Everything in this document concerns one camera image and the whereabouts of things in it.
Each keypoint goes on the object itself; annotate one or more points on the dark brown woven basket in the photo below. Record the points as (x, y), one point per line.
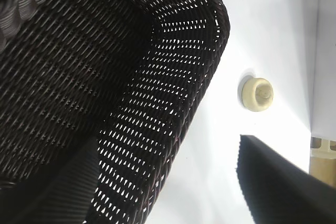
(78, 51)

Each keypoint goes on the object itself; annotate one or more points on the beige frame piece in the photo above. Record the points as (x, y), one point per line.
(321, 161)

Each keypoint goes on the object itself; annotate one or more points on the pale yellow round pastry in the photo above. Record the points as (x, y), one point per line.
(255, 94)

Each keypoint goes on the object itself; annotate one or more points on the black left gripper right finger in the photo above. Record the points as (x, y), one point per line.
(283, 195)

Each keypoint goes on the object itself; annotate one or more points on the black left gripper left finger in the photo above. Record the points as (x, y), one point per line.
(57, 197)

